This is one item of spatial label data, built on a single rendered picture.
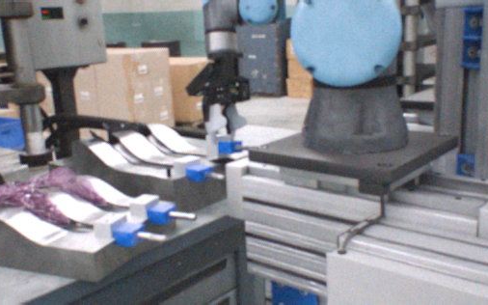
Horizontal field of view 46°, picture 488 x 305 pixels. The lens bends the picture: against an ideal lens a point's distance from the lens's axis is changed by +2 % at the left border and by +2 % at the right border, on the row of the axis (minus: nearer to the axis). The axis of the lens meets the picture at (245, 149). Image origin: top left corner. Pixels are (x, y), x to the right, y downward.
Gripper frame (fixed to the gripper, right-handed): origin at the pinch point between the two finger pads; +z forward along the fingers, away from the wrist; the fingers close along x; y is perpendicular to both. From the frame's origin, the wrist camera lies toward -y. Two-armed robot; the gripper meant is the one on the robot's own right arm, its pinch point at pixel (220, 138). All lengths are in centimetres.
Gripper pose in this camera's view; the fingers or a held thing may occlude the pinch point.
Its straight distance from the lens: 135.6
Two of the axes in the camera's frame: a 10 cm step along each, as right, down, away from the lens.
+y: 7.5, -0.2, -6.6
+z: 0.6, 10.0, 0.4
